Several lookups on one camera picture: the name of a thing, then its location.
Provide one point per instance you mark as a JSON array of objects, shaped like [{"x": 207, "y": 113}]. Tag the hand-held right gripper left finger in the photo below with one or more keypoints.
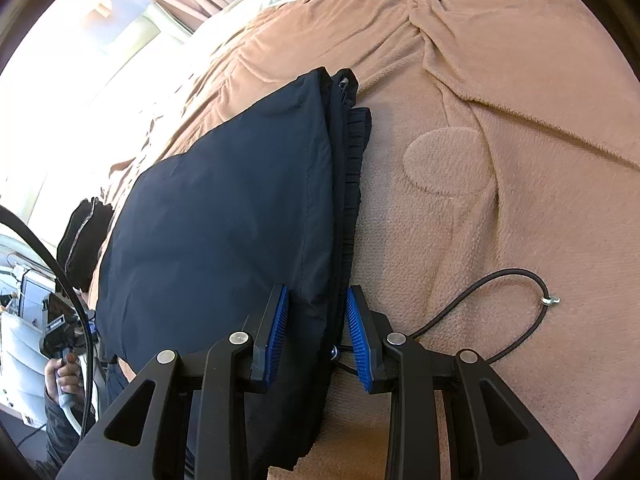
[{"x": 277, "y": 340}]

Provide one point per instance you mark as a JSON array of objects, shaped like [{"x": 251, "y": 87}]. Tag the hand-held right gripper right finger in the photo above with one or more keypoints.
[{"x": 357, "y": 340}]

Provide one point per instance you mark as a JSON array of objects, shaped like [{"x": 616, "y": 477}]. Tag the navy pants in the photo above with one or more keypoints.
[{"x": 225, "y": 220}]

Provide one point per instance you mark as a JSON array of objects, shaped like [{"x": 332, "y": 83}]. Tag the person's left forearm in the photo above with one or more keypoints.
[{"x": 60, "y": 440}]

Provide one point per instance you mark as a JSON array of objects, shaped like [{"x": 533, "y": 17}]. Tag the person's left hand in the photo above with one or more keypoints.
[{"x": 52, "y": 380}]

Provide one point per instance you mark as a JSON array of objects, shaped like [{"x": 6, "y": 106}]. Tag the grey bedside cabinet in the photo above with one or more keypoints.
[{"x": 30, "y": 290}]

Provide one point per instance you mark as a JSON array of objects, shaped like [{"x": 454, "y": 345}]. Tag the stack of folded black clothes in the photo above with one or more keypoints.
[{"x": 82, "y": 245}]

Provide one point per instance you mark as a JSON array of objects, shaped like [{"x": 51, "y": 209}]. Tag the brown fleece blanket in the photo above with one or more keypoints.
[{"x": 500, "y": 160}]

